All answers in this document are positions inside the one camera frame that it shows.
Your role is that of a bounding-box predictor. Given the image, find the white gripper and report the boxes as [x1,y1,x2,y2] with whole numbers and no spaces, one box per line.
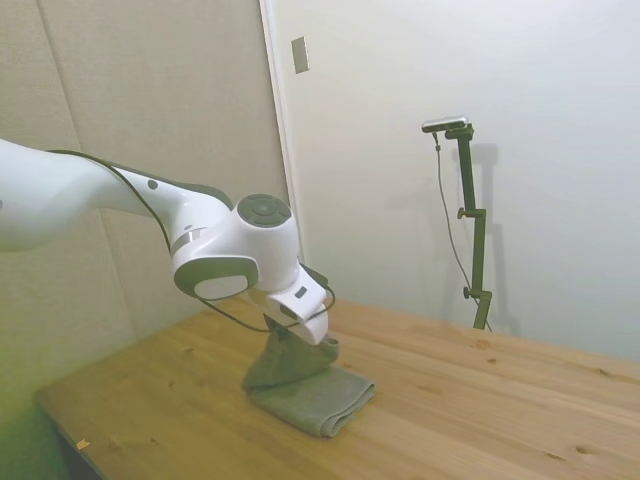
[251,264,342,352]

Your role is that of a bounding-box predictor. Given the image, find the grey towel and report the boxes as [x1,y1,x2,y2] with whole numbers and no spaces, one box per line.
[240,327,378,441]

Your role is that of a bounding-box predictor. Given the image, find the white vertical corner trim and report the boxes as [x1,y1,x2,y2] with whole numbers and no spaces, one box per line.
[258,0,307,269]

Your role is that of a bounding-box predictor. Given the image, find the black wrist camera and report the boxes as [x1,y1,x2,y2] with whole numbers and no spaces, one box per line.
[302,266,331,291]

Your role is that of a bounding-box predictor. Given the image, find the silver camera on stand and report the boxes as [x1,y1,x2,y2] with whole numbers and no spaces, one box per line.
[420,113,472,135]

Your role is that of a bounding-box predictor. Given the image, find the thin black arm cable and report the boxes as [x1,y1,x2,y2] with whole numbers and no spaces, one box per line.
[44,147,338,335]

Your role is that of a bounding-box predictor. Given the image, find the dark articulated camera stand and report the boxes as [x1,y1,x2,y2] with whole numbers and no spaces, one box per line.
[443,124,495,332]

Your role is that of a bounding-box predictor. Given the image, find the grey wall plate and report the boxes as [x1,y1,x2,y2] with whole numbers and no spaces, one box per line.
[290,35,312,76]

